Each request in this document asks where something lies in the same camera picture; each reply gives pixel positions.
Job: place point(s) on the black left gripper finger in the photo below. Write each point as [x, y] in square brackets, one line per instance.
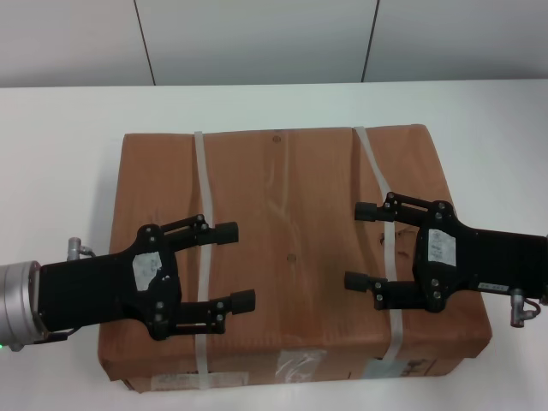
[242, 301]

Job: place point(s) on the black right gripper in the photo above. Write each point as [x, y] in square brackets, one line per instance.
[484, 257]

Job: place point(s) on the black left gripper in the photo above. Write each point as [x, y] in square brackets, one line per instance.
[98, 282]

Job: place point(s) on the brown cardboard box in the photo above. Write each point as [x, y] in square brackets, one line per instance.
[291, 205]

